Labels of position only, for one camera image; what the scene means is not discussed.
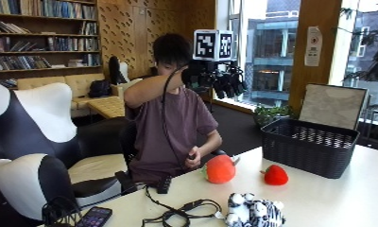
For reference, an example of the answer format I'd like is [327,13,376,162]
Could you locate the black looped cable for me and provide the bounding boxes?
[139,184,224,227]

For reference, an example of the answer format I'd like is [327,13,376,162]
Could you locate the black woven plastic basket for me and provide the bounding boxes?
[259,117,361,180]

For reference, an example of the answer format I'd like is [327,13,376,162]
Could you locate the slim black and white chair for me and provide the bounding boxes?
[106,55,131,86]

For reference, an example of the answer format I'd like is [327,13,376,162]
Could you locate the black glove cable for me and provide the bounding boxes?
[159,64,194,173]

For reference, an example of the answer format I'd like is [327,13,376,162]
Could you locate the black office chair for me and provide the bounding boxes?
[114,122,139,194]

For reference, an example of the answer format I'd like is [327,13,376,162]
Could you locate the rows of books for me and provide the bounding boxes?
[0,0,101,72]

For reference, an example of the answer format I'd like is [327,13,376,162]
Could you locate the black backpack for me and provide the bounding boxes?
[86,79,113,99]

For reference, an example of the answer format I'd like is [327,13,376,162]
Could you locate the black hub box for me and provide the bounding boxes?
[154,175,174,195]

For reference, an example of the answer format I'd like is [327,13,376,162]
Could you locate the red plush strawberry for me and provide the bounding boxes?
[259,164,290,186]

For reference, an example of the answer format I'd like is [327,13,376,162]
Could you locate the green potted plant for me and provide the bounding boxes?
[251,104,296,129]

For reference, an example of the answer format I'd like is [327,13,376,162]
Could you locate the black and white armchair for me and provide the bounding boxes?
[0,75,130,222]

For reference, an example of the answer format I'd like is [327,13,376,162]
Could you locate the grey framed board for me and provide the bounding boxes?
[296,82,369,131]

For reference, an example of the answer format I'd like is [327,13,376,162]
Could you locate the beige tufted ottoman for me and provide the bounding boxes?
[85,96,127,120]

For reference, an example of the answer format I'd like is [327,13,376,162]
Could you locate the black cable bundle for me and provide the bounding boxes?
[40,196,82,227]

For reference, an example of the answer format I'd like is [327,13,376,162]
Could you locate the orange round plush toy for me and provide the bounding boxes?
[201,153,240,185]

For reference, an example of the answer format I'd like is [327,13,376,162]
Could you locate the beige tufted sofa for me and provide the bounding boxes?
[15,73,145,119]

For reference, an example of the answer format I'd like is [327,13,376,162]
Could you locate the white paper sign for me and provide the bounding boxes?
[303,26,323,67]

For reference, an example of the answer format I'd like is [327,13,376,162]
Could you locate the wooden bookshelf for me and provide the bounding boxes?
[0,0,104,80]

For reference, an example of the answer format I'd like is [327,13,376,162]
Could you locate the black smartphone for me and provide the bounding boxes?
[74,206,113,227]

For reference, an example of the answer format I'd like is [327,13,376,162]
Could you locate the white marker cube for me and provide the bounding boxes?
[191,28,235,62]

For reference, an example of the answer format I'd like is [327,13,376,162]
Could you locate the the person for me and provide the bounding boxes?
[122,32,224,187]

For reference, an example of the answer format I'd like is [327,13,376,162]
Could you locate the outdoor tree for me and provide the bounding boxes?
[339,2,378,83]

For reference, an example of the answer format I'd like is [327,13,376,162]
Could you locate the black and white zebra plush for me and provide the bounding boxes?
[224,192,287,227]

